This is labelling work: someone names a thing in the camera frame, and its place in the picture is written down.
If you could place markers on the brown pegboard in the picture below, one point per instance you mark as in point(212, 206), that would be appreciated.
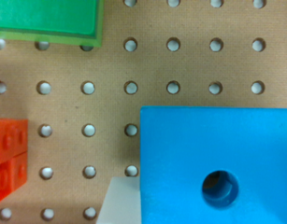
point(79, 102)

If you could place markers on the orange cube block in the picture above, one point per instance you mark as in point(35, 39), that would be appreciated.
point(13, 155)

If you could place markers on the green block with hole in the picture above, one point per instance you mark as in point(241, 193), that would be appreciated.
point(72, 22)

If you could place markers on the blue block with hole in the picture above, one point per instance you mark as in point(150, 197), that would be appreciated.
point(213, 165)

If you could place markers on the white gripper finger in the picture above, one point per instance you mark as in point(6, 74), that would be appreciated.
point(122, 204)

